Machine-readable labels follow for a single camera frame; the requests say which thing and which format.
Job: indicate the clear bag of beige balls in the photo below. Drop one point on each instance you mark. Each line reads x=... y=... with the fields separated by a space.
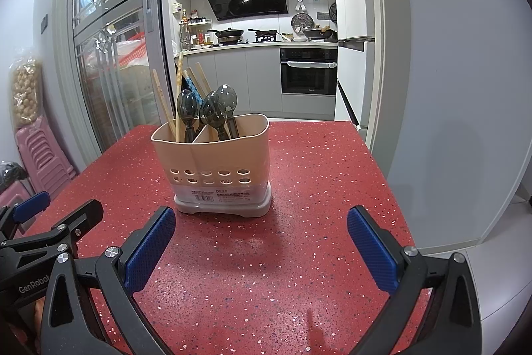
x=27 y=93

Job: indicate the plain wooden chopstick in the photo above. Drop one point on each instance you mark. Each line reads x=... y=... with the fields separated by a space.
x=189 y=71
x=162 y=101
x=203 y=78

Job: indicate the white towel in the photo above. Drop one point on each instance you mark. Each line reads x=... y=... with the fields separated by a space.
x=311 y=65

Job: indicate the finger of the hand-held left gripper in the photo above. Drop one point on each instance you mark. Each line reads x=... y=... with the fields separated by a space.
x=83 y=215
x=31 y=205

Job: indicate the round metal steamer rack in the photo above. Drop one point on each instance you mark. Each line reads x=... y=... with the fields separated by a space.
x=301 y=23
x=333 y=13

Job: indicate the black plastic bag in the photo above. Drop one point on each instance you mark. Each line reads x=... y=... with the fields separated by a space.
x=12 y=172

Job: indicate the black built-in oven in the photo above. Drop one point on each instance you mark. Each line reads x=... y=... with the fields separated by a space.
x=307 y=82

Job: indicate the beige plastic cutlery holder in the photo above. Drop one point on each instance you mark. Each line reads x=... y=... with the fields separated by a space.
x=216 y=155

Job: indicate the single pink plastic stool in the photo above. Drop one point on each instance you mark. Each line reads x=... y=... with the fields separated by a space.
x=14 y=199

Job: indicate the grey kitchen cabinet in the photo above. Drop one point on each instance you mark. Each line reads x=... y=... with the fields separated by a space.
x=257 y=84

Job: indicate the black frying pan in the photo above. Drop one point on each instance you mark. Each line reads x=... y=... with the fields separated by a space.
x=266 y=34

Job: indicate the stack of pink stools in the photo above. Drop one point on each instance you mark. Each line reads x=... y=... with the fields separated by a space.
x=41 y=159

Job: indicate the red plastic basket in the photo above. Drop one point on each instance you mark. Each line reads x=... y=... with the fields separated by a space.
x=133 y=51

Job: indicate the dark wok with food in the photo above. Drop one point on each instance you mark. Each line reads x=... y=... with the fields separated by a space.
x=318 y=32

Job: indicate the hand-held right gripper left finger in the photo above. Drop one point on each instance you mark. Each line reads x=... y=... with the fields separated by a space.
x=149 y=251

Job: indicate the row of seasoning bottles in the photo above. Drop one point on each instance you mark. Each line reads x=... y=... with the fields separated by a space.
x=191 y=32

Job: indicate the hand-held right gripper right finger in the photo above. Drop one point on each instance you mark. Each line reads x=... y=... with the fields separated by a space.
x=372 y=251

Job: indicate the dark translucent plastic spoon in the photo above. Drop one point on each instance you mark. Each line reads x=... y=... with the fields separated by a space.
x=227 y=97
x=218 y=122
x=208 y=103
x=188 y=105

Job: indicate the dark wall switch panel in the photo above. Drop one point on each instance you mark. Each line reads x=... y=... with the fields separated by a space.
x=44 y=24

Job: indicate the sliding glass door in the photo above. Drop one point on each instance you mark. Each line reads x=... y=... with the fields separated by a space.
x=112 y=47

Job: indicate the blue patterned chopstick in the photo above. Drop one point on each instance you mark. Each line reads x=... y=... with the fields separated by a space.
x=193 y=85

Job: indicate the yellow patterned chopstick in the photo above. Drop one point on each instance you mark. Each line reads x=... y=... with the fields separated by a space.
x=179 y=89

